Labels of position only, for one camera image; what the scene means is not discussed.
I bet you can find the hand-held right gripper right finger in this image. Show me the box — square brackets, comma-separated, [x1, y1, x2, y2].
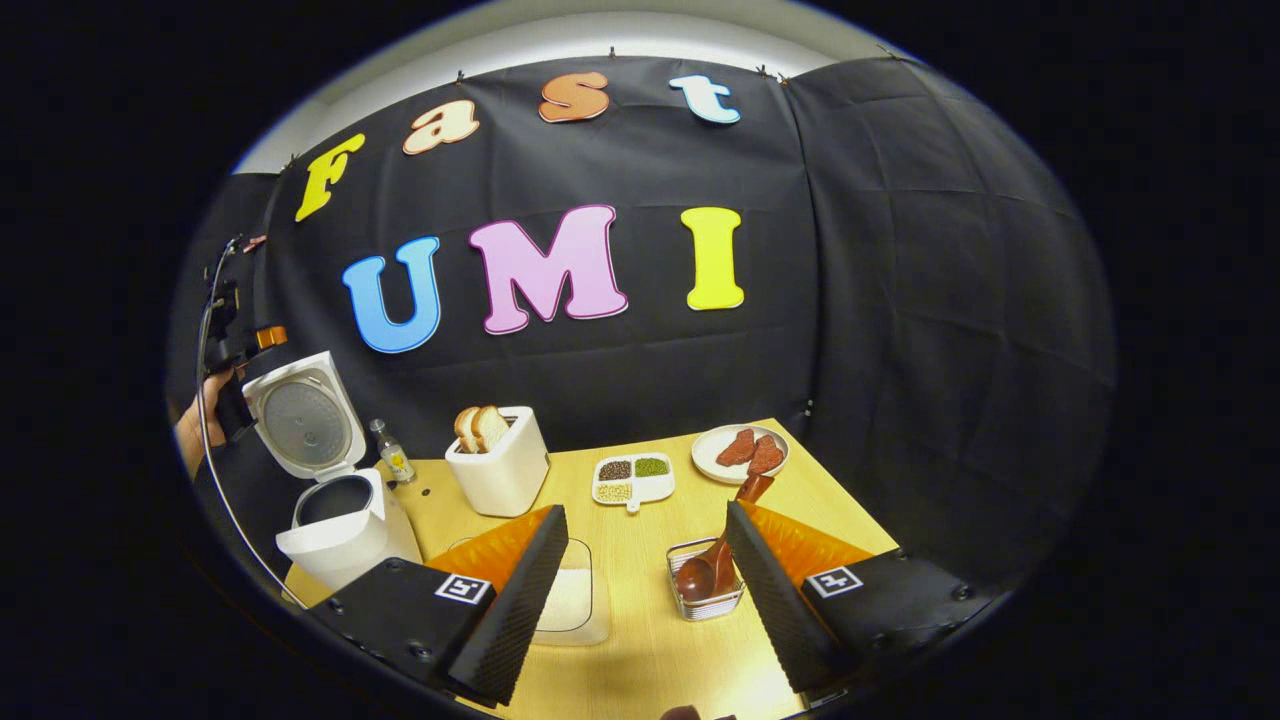
[725, 500, 1001, 694]

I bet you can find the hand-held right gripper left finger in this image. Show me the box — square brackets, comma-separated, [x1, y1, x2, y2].
[310, 503, 569, 707]

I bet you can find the white rice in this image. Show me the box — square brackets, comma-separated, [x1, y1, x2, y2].
[537, 568, 593, 633]

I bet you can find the brown wooden spoon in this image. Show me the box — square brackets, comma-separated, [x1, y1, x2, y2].
[675, 473, 776, 603]

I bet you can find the white rice cooker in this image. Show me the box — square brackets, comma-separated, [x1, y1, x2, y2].
[243, 350, 423, 593]

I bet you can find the clear plastic container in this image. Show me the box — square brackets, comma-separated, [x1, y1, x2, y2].
[530, 537, 613, 647]

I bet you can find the white toaster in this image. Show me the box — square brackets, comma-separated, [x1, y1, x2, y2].
[445, 405, 551, 518]

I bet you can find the round white plate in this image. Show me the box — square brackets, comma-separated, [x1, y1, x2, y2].
[691, 424, 791, 486]

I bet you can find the white divided dish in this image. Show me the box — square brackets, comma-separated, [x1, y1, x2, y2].
[591, 453, 676, 514]

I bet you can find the small glass bottle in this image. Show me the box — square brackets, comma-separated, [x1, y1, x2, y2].
[369, 418, 416, 484]

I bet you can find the black backdrop cloth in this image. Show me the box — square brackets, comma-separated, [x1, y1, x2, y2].
[168, 55, 1119, 601]

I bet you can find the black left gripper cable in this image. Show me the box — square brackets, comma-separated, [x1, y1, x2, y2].
[197, 238, 309, 609]

